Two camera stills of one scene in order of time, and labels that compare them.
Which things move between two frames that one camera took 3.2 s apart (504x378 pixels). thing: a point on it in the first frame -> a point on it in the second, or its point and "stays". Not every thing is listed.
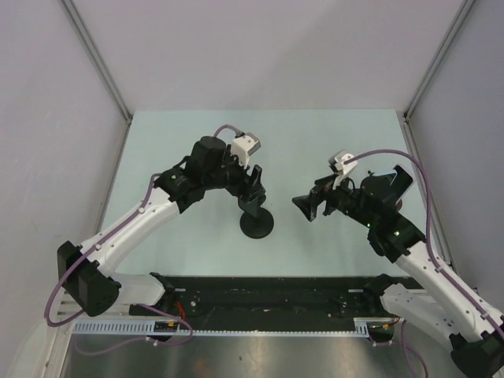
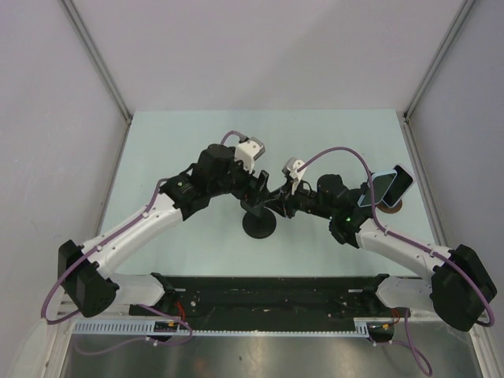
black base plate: x=275 y=303 stays
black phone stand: x=257 y=227 stays
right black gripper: x=309 y=203 -> x=287 y=205
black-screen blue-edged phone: x=398 y=187 stays
